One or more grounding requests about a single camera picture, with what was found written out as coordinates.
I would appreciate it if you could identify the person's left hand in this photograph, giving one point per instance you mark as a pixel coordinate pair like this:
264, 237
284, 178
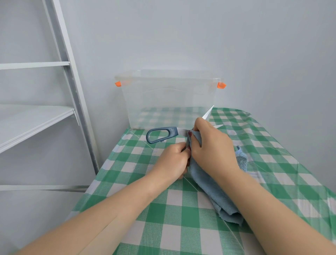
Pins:
170, 163

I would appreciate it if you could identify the person's right hand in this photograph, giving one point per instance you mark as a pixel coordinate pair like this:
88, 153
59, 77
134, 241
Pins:
215, 149

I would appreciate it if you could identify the blue microfibre cloth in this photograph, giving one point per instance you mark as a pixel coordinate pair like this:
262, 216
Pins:
218, 199

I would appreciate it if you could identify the person's right forearm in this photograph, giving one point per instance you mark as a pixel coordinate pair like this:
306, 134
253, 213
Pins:
283, 220

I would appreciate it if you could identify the person's left forearm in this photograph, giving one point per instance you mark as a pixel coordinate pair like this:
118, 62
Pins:
84, 223

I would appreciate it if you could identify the green white checkered tablecloth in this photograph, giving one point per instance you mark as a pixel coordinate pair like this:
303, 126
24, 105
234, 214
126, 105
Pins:
178, 220

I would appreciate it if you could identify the clear plastic storage box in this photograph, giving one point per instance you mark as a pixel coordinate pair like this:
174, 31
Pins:
147, 102

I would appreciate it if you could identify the white metal shelf rack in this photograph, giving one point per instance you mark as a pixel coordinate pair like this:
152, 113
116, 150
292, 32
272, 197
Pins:
26, 120

